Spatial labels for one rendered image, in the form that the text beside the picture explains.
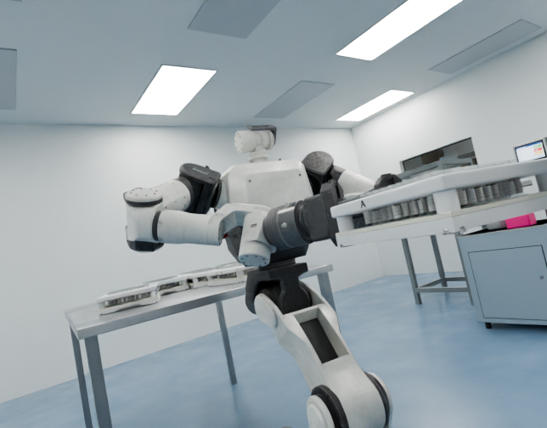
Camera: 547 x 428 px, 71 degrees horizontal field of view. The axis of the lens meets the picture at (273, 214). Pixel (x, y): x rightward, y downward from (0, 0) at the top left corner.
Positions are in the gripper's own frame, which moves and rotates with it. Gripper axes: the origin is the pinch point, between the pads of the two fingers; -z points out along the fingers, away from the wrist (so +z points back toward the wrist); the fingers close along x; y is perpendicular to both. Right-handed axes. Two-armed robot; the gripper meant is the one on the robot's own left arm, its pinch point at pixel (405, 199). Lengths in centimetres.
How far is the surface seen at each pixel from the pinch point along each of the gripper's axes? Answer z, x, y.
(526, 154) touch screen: 158, -29, -237
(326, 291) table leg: 107, 28, -25
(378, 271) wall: 578, 79, -336
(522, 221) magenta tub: 147, 20, -202
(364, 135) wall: 547, -175, -359
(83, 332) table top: 80, 17, 75
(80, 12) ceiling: 212, -193, 68
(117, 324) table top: 83, 17, 64
